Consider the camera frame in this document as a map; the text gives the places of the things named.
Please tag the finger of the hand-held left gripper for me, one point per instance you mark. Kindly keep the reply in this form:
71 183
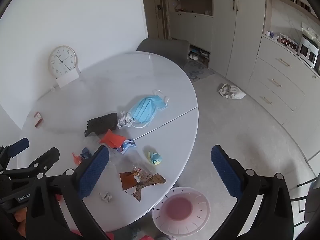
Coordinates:
48 158
18 146

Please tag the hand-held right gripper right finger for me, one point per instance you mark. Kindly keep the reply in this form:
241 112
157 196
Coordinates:
225 172

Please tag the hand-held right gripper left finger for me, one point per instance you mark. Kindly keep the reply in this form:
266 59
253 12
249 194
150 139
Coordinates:
93 173

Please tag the pink-red paper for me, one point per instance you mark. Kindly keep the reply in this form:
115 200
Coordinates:
76 158

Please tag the brown snack wrapper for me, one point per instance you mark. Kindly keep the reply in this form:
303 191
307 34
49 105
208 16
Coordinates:
145 180

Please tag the pink round bin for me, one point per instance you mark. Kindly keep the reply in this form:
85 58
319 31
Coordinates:
180 210

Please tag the blue crumpled paper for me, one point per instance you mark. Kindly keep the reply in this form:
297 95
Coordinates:
85 152

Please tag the grey crumpled paper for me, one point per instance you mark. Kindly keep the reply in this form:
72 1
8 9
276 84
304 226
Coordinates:
105 197

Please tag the clear plastic wrapper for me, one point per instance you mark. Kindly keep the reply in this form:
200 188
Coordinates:
117 158

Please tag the small red white box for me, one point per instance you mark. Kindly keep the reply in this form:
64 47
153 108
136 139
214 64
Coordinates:
38 121

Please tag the red folded paper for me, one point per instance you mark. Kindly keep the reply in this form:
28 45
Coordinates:
112 138

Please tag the black foam piece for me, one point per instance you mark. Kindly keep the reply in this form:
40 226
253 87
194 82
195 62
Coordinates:
100 125

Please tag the yellow blue folded paper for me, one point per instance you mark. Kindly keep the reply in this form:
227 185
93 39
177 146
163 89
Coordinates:
155 158

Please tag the white tote bag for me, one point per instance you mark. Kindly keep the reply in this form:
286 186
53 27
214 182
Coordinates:
232 92

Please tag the white paper card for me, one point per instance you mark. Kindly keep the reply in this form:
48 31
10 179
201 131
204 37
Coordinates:
67 78

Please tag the blue face mask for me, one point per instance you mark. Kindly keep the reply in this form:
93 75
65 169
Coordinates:
146 108

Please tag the grey chair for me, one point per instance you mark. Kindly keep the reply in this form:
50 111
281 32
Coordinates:
165 50
313 205

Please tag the patterned floor rug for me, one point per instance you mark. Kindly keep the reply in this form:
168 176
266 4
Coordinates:
197 71

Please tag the beige drawer cabinet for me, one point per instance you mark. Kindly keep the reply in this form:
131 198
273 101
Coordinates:
275 72

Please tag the white shoe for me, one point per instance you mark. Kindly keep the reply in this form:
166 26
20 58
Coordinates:
203 52
193 55

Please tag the beige tall cabinet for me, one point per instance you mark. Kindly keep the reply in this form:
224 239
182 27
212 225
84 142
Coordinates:
235 42

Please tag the white dish rack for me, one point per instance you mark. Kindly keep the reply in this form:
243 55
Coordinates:
287 42

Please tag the beige cabinet with open niche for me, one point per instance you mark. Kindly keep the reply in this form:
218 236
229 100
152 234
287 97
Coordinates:
190 30

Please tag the white toaster oven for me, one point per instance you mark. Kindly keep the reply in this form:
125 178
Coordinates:
308 51

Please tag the white plastic bag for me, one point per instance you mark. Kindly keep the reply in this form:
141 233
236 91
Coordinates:
310 31

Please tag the wooden door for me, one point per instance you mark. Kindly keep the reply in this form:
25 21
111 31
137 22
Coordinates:
152 17

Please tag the round white wall clock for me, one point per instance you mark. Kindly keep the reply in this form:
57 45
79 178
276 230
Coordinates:
62 60

